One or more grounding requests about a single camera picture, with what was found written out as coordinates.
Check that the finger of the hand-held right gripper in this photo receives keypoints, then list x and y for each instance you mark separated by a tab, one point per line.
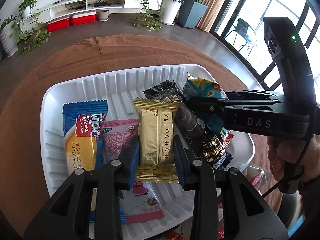
202	106
250	95

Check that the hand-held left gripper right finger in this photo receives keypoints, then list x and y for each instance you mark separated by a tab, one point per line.
179	165

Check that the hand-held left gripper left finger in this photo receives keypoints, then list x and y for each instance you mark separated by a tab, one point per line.
132	165

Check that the colourful panda snack packet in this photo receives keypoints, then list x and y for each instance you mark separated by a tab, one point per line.
205	86

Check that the gold wafer packet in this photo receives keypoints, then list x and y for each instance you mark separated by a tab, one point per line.
155	140

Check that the white plastic tray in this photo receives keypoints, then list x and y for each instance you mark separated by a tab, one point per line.
95	87

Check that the person's right hand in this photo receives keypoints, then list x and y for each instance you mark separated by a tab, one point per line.
280	155

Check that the long black snack packet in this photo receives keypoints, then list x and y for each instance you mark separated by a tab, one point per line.
190	122

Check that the pink cartoon snack packet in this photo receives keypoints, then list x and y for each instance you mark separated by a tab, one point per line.
115	135

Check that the blue yellow cake packet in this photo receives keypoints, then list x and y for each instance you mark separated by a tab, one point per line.
80	140

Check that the dark balcony chair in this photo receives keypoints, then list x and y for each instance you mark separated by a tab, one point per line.
243	32

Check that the sliding glass balcony door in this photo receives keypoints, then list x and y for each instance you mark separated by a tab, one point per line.
255	5

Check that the beige curtain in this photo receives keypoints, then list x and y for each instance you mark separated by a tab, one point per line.
216	10

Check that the square blue-grey plant pot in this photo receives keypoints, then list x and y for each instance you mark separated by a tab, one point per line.
192	13

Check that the tall smooth white pot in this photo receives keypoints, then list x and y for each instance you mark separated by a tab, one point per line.
172	12

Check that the trailing pothos plant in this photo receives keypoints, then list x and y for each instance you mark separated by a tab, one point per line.
147	17
32	35

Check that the empty pinkish grey pot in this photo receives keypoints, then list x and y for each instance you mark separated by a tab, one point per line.
103	15

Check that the black router box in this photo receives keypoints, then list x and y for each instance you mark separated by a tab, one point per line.
101	4

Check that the red storage box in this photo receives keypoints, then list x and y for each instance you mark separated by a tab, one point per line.
58	25
83	19

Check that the white ribbed plant pot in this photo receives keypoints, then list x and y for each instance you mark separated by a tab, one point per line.
8	41

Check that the small plant in ribbed pot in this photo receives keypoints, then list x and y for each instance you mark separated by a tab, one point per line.
7	22

